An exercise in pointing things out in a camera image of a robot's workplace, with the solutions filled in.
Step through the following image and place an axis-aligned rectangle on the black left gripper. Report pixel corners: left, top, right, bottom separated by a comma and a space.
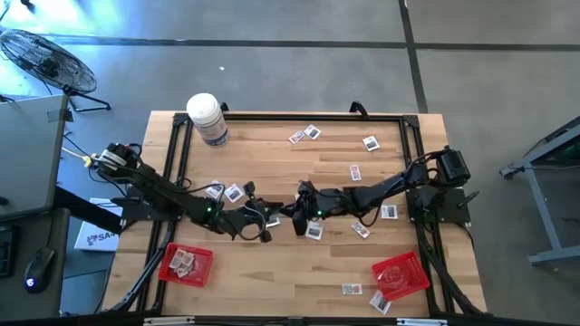
217, 180, 286, 244

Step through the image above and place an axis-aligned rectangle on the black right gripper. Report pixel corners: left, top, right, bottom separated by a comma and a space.
279, 180, 348, 236

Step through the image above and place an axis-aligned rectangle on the red plastic mesh basket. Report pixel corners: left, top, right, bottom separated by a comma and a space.
158, 242, 215, 288
371, 251, 431, 302

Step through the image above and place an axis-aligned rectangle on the white wipes canister blue label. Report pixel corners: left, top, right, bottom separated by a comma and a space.
186, 92, 230, 149

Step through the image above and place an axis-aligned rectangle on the white cardboard box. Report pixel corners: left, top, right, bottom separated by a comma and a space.
72, 197, 122, 253

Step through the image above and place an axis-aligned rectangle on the dark desk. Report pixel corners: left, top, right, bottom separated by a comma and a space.
0, 206, 73, 321

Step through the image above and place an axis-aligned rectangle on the black computer mouse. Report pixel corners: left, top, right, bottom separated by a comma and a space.
23, 246, 56, 294

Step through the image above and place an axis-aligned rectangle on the flat panel monitor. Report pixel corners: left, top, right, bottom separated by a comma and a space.
0, 93, 74, 223

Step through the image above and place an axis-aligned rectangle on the black keyboard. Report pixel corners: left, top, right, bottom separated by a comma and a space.
0, 225, 15, 279

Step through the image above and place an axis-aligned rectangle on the black floor fan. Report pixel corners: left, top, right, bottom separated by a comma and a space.
0, 27, 112, 113

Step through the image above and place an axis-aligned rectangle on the black aluminium table frame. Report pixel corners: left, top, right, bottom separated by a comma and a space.
102, 101, 489, 318

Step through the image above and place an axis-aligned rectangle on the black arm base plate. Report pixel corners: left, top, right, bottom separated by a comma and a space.
120, 194, 182, 223
405, 186, 472, 225

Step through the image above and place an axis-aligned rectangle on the silver metal bracket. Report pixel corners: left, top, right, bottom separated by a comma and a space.
142, 316, 197, 326
396, 317, 449, 326

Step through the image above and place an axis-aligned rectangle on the grey metal cart frame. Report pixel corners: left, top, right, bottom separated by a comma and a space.
498, 115, 580, 266

